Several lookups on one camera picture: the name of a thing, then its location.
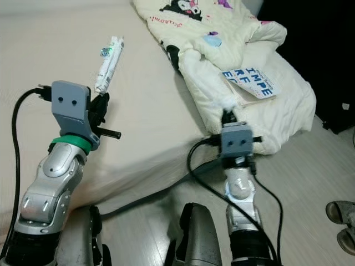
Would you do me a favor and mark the cream cartoon print quilt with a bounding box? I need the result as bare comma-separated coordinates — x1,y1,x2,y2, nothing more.
132,0,317,156

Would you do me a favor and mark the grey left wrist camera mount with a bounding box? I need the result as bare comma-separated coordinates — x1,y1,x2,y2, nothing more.
51,80,100,150

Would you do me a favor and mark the white tube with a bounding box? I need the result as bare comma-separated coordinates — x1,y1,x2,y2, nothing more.
94,36,124,94

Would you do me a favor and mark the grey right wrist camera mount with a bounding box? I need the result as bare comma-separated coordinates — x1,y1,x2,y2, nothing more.
220,122,255,161

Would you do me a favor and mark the robot right leg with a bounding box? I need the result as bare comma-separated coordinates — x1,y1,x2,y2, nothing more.
169,202,225,266

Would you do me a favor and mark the robot left leg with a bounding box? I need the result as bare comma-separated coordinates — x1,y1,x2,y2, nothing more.
69,205,106,266

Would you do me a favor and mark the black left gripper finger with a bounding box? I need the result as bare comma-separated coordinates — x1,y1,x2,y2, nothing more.
92,93,110,127

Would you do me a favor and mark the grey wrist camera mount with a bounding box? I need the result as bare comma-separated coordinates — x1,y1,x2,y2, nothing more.
51,80,100,150
220,122,255,161

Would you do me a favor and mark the black cabinet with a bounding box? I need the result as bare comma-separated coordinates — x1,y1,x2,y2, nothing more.
258,0,355,134

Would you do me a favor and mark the robot leg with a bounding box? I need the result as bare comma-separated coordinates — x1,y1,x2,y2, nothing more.
169,202,225,266
69,205,106,266

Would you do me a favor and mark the white sheeted bed mattress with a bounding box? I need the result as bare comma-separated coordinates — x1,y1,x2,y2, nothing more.
0,0,320,233

